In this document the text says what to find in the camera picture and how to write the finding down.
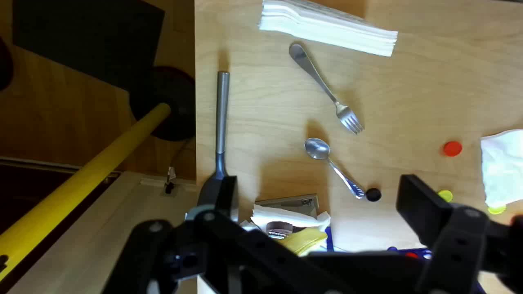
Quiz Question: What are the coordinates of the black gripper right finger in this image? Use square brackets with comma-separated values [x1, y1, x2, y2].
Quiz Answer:
[396, 174, 523, 294]

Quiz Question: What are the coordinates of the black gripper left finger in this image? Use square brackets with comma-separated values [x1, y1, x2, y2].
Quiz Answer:
[103, 175, 350, 294]

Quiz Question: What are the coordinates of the blue connect four grid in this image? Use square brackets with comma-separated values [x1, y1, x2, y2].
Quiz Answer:
[324, 224, 433, 262]

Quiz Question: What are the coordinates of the yellow game disc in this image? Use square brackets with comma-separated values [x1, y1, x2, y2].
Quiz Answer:
[486, 202, 509, 218]
[437, 188, 456, 205]

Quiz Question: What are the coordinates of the crumpled white tissue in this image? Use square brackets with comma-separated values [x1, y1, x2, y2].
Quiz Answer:
[479, 128, 523, 210]

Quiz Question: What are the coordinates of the yellow green bag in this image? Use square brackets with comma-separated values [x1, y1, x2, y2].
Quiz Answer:
[250, 202, 334, 242]

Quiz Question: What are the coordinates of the red game disc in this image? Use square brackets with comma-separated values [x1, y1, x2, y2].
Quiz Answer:
[442, 139, 464, 159]

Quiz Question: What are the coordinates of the dark grey pouch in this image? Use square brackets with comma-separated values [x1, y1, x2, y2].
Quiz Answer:
[260, 193, 321, 218]

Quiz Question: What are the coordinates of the silver metal spoon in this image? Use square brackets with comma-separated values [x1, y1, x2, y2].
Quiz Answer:
[304, 136, 368, 202]

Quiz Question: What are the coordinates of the black floor mat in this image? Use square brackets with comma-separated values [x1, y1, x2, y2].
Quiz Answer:
[12, 0, 167, 95]

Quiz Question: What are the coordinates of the white napkin stack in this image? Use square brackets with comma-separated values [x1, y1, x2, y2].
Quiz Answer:
[258, 0, 401, 59]

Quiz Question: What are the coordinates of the yellow post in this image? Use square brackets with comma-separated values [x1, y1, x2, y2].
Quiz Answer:
[0, 104, 172, 283]

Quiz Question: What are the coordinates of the black round post base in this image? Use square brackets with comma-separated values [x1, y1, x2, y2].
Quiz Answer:
[129, 66, 196, 144]

